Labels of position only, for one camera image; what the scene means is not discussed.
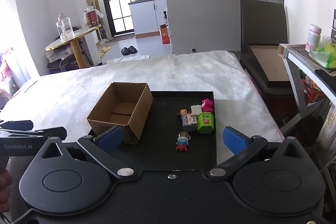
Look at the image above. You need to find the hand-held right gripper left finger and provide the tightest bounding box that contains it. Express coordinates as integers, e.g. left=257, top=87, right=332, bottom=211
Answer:
left=37, top=126, right=135, bottom=180

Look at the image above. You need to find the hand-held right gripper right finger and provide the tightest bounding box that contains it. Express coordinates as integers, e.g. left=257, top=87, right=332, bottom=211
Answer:
left=208, top=126, right=312, bottom=178

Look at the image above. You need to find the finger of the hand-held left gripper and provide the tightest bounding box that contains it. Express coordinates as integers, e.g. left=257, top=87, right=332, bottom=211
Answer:
left=0, top=120, right=34, bottom=130
left=0, top=126, right=68, bottom=140

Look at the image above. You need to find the brown cardboard box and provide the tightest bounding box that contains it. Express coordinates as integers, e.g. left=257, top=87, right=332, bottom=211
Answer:
left=87, top=82, right=154, bottom=145

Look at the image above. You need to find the green cube toy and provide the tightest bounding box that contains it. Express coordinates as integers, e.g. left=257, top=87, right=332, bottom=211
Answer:
left=197, top=112, right=215, bottom=134

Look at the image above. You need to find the pink toy figure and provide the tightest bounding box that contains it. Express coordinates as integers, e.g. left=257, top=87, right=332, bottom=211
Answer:
left=201, top=98, right=215, bottom=113

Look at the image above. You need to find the blue rabbit cube toy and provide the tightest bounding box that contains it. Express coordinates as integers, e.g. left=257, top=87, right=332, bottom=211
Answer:
left=182, top=114, right=198, bottom=133

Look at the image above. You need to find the white charger plug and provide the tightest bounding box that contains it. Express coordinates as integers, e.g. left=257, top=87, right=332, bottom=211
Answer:
left=190, top=103, right=202, bottom=116

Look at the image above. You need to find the blue masked toy figure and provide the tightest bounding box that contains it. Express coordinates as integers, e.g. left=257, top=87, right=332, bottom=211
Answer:
left=175, top=132, right=192, bottom=152

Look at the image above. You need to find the black tray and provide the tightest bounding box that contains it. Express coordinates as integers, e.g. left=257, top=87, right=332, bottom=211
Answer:
left=91, top=91, right=218, bottom=171

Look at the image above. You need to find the person's left hand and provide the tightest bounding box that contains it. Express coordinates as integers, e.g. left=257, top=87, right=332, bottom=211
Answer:
left=0, top=169, right=13, bottom=214

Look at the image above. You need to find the floral curtain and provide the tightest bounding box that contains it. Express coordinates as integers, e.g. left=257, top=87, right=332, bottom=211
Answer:
left=0, top=44, right=29, bottom=99

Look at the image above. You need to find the dark round stool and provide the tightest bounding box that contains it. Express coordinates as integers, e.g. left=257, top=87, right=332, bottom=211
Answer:
left=47, top=56, right=79, bottom=75

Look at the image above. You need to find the white power strip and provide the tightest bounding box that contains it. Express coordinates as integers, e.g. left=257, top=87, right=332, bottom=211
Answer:
left=46, top=48, right=73, bottom=61

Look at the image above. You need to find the white floor towel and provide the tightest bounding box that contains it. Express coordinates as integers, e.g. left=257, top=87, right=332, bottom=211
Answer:
left=105, top=54, right=150, bottom=65

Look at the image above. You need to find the red plastic crate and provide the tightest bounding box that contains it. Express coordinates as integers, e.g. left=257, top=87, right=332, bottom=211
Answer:
left=302, top=77, right=326, bottom=105

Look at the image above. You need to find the round gold-edged table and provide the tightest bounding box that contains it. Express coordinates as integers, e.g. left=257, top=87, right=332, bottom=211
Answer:
left=45, top=24, right=102, bottom=69

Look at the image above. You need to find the brown door mat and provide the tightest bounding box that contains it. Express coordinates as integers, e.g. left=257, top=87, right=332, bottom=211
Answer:
left=111, top=34, right=136, bottom=42

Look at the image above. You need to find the clear glass jar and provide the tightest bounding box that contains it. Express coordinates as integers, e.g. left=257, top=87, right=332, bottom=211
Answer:
left=56, top=13, right=74, bottom=41

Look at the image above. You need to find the orange cardboard box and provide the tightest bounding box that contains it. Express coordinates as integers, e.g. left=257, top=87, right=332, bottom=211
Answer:
left=159, top=25, right=171, bottom=45

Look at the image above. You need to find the red box in plastic bag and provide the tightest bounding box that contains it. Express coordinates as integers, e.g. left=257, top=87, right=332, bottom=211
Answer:
left=84, top=9, right=101, bottom=29

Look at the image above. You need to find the dark grey upright board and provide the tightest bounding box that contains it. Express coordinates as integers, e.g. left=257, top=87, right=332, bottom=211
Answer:
left=240, top=0, right=289, bottom=45

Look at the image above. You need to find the green wipes packet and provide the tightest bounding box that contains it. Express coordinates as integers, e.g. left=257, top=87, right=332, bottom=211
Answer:
left=308, top=43, right=336, bottom=69

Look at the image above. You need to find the white kitchen base cabinet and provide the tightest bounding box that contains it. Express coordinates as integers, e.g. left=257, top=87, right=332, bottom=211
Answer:
left=128, top=0, right=169, bottom=36

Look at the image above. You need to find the white jar pink label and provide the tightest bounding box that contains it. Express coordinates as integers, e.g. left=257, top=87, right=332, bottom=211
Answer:
left=305, top=24, right=322, bottom=53

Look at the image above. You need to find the white frame shelf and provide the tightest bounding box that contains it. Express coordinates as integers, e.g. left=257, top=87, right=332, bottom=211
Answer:
left=278, top=43, right=336, bottom=136

